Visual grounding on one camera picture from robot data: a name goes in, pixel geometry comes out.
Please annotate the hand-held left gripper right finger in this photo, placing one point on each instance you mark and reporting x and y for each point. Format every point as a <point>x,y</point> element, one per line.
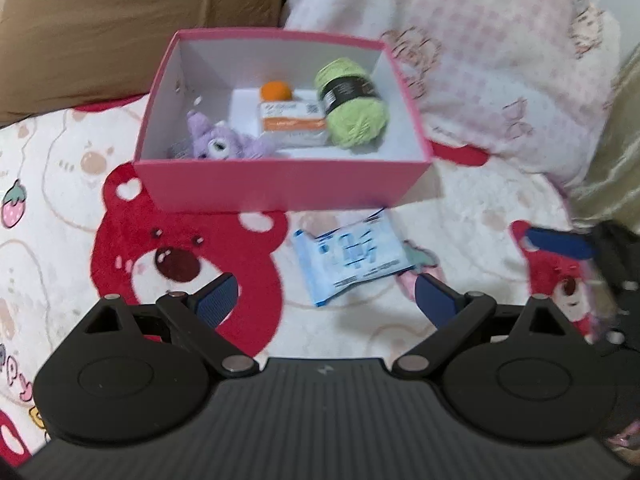
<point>435,300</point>

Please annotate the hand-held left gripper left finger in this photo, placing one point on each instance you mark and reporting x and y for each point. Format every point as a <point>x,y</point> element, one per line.
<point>217,300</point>

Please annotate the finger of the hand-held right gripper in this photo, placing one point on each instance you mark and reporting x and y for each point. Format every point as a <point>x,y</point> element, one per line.
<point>557,244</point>

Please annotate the white blue tissue packet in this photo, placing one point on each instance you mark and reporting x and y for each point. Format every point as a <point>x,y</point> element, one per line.
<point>350,255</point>

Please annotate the pink cardboard box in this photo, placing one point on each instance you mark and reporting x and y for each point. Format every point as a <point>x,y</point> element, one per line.
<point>280,182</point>

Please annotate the purple plush bear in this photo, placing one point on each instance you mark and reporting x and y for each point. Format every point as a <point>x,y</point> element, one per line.
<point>215,140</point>

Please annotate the orange white small box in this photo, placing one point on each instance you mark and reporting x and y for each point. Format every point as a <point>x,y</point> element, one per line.
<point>292,122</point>

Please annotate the green yarn ball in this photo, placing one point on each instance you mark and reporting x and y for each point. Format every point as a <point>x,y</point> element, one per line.
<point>355,110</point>

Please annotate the orange makeup sponge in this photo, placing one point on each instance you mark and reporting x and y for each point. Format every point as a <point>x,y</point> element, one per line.
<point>276,91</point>

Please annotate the beige satin cloth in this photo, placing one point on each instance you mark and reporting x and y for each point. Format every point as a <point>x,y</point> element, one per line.
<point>615,170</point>

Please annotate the bear printed blanket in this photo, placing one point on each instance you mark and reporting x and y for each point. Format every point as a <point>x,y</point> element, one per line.
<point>60,185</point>

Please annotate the pink checked pillow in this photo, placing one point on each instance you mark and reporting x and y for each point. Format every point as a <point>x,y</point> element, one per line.
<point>490,60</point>

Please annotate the brown embroidered pillow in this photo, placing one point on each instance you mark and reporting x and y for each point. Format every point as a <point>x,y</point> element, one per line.
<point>100,35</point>

